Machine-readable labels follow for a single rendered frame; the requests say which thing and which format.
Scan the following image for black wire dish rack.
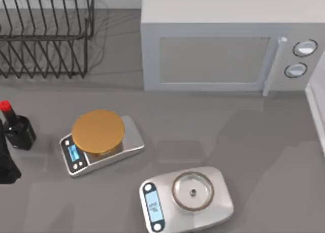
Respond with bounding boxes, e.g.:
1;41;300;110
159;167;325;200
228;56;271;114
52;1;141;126
0;0;96;79

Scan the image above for large microwave knob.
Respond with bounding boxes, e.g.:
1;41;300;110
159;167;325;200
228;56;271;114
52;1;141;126
292;39;318;57

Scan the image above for black bottle with red cap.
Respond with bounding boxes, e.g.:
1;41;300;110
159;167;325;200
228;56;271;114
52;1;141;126
0;100;37;151

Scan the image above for pale microwave oven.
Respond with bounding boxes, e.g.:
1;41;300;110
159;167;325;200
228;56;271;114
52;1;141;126
140;0;325;96

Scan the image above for small microwave knob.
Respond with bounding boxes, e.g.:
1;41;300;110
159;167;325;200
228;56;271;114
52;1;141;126
284;62;308;79

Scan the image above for silver scale with round bowl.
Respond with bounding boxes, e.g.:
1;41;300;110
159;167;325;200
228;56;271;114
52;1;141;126
139;166;235;232

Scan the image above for silver scale with gold plate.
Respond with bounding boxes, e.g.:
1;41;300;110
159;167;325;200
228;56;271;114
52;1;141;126
59;109;145;178

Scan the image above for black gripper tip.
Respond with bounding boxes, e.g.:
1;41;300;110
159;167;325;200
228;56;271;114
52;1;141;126
0;119;22;185

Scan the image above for microwave door handle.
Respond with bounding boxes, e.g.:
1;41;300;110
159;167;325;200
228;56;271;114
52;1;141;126
262;36;288;96

